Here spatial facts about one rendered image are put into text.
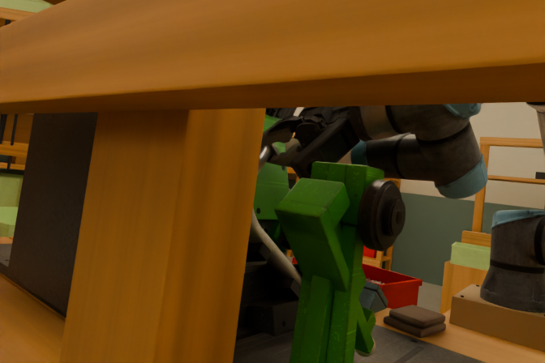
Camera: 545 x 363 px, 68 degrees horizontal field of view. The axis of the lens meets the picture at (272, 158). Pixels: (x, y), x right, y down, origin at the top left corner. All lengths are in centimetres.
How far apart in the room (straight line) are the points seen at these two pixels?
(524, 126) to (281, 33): 615
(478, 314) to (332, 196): 79
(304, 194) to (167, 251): 16
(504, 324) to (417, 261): 533
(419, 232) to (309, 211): 602
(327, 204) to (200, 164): 13
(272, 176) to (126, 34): 52
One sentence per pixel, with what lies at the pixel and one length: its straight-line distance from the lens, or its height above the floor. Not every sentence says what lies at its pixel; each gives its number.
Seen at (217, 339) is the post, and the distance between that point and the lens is 38.
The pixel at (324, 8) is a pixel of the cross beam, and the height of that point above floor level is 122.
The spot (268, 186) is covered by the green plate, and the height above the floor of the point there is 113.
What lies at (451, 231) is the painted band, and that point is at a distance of 630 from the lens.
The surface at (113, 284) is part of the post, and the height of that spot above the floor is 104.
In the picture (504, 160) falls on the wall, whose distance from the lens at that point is 626.
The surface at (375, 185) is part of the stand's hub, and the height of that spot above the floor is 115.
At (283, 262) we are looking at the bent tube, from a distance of 72.
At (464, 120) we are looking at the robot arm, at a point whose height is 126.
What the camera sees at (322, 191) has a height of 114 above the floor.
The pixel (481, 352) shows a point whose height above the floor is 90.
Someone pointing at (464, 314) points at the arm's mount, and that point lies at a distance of 115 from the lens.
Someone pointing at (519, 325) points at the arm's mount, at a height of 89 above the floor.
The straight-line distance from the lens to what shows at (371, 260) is 597.
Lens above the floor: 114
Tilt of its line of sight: 3 degrees up
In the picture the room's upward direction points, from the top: 7 degrees clockwise
